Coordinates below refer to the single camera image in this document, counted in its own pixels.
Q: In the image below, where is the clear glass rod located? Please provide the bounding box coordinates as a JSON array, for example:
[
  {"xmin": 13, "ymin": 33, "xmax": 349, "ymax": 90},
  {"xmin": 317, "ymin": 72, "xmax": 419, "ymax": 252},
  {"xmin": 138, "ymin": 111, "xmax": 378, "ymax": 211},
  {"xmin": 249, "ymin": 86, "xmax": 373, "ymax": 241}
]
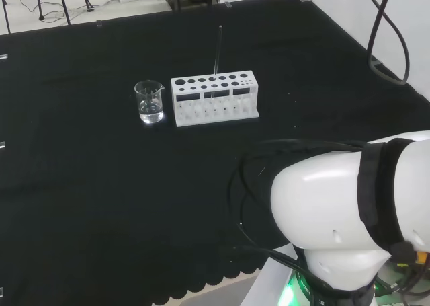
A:
[{"xmin": 211, "ymin": 24, "xmax": 223, "ymax": 99}]

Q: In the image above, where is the white test tube rack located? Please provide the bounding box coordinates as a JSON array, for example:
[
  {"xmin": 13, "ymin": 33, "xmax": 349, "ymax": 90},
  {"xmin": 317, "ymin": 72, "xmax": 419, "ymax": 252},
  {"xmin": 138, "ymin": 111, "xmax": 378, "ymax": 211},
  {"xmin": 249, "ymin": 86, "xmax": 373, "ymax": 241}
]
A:
[{"xmin": 170, "ymin": 69, "xmax": 261, "ymax": 128}]

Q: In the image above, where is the clear glass beaker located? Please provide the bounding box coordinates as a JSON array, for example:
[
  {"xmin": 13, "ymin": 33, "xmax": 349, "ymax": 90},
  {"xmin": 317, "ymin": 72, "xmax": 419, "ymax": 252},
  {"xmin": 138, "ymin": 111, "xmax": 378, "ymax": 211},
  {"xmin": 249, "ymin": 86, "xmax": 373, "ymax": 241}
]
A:
[{"xmin": 134, "ymin": 79, "xmax": 165, "ymax": 124}]

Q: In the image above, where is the black bench cloth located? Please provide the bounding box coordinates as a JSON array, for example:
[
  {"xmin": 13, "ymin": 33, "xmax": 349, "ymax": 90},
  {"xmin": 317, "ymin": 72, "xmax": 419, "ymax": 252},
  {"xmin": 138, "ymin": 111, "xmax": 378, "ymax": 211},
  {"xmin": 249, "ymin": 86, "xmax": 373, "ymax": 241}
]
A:
[{"xmin": 0, "ymin": 0, "xmax": 430, "ymax": 306}]

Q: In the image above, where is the black cable bundle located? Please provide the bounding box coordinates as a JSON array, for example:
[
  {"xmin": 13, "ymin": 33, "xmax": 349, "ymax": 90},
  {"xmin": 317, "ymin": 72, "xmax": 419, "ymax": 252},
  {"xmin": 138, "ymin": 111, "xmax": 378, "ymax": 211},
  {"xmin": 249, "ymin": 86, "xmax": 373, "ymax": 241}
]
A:
[{"xmin": 227, "ymin": 139, "xmax": 368, "ymax": 289}]

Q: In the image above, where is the black looped cable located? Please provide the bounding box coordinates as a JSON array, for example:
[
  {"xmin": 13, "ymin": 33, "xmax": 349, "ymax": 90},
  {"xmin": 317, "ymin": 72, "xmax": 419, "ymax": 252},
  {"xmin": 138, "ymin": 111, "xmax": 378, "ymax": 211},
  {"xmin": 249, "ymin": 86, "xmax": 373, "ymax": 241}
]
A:
[{"xmin": 349, "ymin": 0, "xmax": 411, "ymax": 86}]

